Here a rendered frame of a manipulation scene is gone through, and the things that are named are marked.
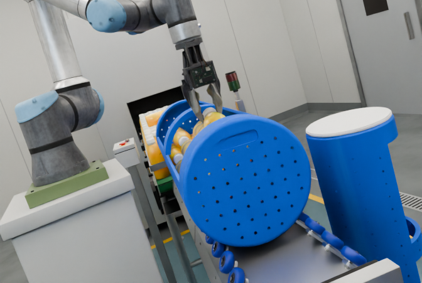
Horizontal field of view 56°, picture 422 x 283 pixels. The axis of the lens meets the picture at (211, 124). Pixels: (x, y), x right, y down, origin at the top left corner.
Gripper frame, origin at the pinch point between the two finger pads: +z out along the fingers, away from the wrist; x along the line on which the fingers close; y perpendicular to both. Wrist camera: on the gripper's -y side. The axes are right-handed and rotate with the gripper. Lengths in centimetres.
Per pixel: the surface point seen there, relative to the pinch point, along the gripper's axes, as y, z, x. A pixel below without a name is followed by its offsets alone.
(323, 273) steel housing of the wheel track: 38.9, 29.2, 5.0
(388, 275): 66, 14, 3
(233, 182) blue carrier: 24.9, 11.4, -3.5
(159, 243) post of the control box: -87, 66, -29
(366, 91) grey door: -374, 95, 273
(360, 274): 64, 13, 1
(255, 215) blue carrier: 25.0, 19.9, -1.3
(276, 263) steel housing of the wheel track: 29.8, 29.2, -0.9
